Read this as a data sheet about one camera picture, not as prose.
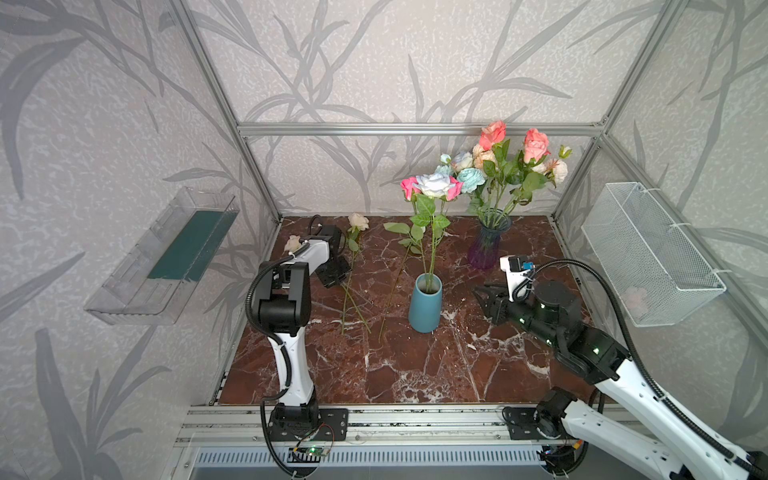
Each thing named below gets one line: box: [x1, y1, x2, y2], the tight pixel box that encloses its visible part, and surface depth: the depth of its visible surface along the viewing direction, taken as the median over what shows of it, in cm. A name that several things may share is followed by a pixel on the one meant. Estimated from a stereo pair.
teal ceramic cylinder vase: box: [408, 272, 443, 333], surface depth 80 cm
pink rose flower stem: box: [504, 128, 551, 217], surface depth 79 cm
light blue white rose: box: [411, 173, 454, 292], surface depth 68 cm
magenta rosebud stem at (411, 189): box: [384, 176, 428, 289], surface depth 72 cm
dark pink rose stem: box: [479, 121, 511, 211], surface depth 83 cm
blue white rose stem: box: [453, 151, 473, 172], surface depth 84 cm
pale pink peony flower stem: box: [532, 144, 573, 189], surface depth 82 cm
